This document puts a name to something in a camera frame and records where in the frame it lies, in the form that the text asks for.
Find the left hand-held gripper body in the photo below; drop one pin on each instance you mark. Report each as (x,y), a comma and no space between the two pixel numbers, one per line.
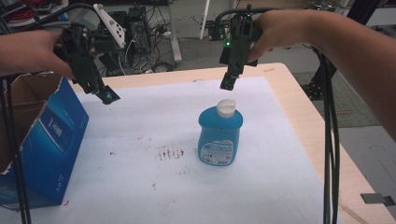
(76,57)

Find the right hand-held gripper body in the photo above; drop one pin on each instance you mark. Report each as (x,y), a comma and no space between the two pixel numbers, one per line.
(239,40)

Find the blue bottle with white cap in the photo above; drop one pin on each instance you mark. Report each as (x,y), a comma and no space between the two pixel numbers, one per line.
(220,137)

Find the blue cardboard box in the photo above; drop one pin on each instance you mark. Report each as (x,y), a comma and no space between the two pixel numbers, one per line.
(43,146)

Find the person's right hand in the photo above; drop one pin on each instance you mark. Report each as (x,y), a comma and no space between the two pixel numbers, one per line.
(280,29)

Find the person's left hand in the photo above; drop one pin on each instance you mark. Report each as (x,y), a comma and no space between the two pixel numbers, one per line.
(29,53)

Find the white pole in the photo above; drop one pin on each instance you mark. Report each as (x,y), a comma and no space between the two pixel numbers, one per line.
(204,18)

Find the white desk leg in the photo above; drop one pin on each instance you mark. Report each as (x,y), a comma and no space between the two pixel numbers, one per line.
(174,31)

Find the black computer tower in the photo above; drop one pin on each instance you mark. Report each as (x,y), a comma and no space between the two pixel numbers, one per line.
(138,29)

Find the white foam mat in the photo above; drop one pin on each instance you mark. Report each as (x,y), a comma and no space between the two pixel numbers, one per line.
(186,186)

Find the grey tape piece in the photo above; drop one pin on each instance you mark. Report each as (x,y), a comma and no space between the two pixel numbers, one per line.
(377,198)

